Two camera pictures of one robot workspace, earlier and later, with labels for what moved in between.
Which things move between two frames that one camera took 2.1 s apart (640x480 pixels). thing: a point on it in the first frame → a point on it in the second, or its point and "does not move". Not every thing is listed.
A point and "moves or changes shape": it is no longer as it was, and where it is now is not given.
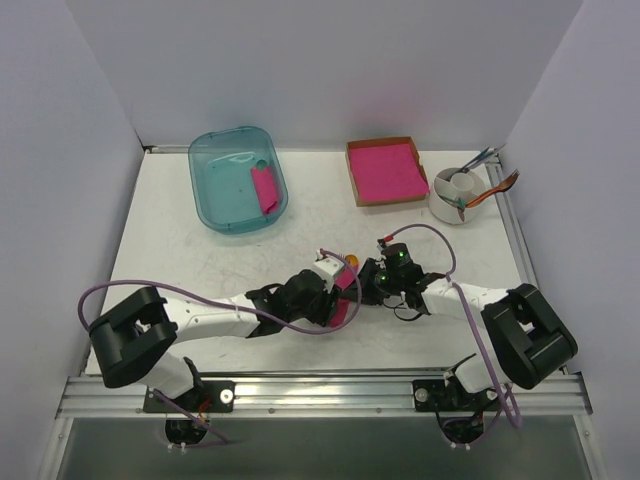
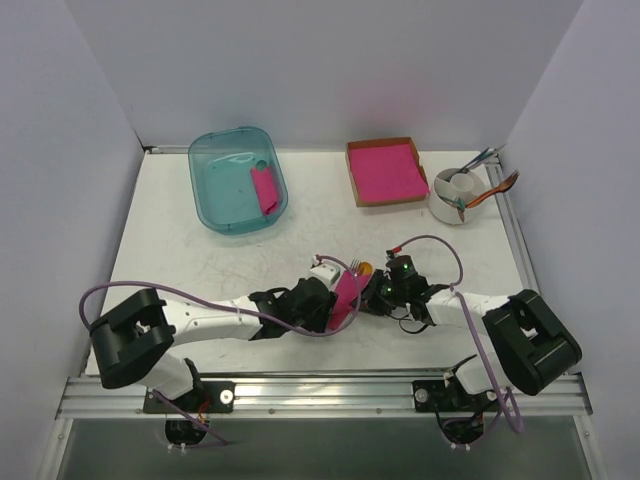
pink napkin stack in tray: (393, 172) does not move
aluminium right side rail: (504, 198) does not move
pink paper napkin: (344, 277) moves or changes shape
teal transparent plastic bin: (237, 178) does not move
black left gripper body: (329, 302) does not move
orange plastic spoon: (352, 259) moves or changes shape
